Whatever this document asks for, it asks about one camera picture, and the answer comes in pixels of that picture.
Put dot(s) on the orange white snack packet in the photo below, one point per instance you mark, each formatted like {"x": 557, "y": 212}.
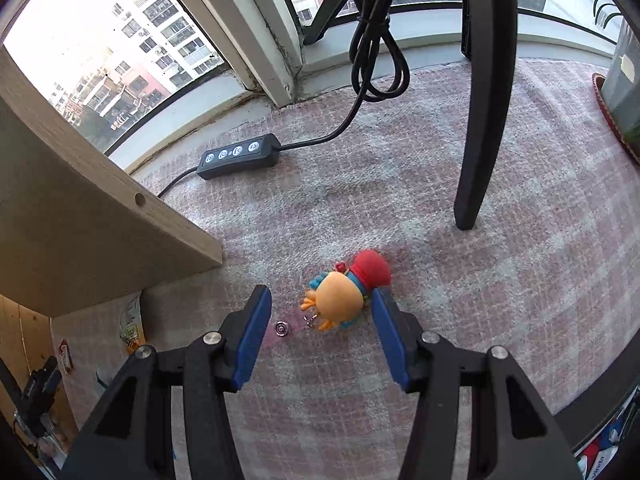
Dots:
{"x": 130, "y": 326}

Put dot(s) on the black storage box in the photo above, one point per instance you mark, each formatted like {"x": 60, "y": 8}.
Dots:
{"x": 601, "y": 425}

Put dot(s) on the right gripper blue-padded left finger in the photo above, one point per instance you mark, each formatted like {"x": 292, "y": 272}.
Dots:
{"x": 128, "y": 433}

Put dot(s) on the green spider plant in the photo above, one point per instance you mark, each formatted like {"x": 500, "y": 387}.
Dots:
{"x": 604, "y": 12}

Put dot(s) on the red white snack packet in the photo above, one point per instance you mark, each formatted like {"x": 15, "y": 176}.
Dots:
{"x": 64, "y": 357}

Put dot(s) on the orange red toy figure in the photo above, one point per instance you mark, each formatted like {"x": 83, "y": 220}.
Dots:
{"x": 336, "y": 298}

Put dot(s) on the black inline remote control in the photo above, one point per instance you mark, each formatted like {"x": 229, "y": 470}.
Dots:
{"x": 257, "y": 153}

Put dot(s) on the pink plaid tablecloth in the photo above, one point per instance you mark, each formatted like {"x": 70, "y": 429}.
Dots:
{"x": 550, "y": 270}

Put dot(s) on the red pot saucer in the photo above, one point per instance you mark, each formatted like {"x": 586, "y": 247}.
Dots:
{"x": 597, "y": 83}

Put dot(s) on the grey plant pot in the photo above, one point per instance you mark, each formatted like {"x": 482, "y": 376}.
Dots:
{"x": 621, "y": 86}

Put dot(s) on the small silver pink charm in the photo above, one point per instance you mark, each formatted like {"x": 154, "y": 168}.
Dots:
{"x": 290, "y": 326}

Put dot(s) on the wooden cabinet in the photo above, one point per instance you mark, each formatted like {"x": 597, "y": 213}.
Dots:
{"x": 76, "y": 230}

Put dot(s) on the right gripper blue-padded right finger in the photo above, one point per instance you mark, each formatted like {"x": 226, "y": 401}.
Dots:
{"x": 513, "y": 435}

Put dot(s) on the black tripod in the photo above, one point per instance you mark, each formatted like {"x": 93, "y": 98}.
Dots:
{"x": 489, "y": 34}

